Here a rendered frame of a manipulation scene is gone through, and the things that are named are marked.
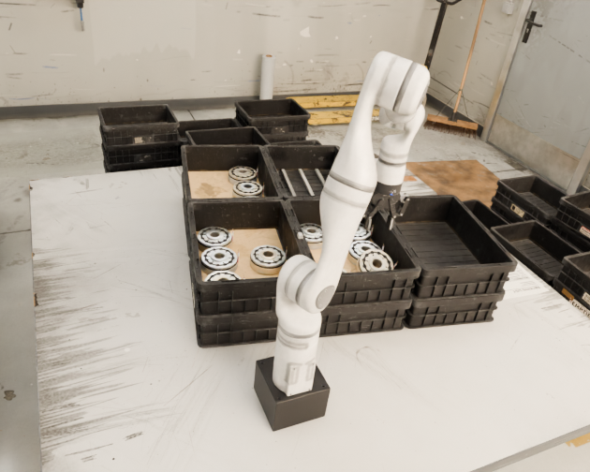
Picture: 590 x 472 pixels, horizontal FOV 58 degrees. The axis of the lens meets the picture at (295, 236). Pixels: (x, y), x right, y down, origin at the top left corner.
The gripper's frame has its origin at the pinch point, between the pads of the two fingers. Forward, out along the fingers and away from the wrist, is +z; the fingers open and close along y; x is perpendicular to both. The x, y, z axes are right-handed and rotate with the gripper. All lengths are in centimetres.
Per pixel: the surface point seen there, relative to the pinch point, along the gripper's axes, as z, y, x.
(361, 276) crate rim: 8.8, -7.1, -11.1
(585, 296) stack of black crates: 52, 104, 20
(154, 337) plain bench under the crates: 30, -61, -6
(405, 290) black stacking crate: 16.1, 7.7, -9.5
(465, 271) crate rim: 9.8, 23.7, -10.2
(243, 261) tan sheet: 17.9, -35.0, 9.6
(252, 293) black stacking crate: 12.5, -35.4, -10.8
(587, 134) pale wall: 61, 237, 195
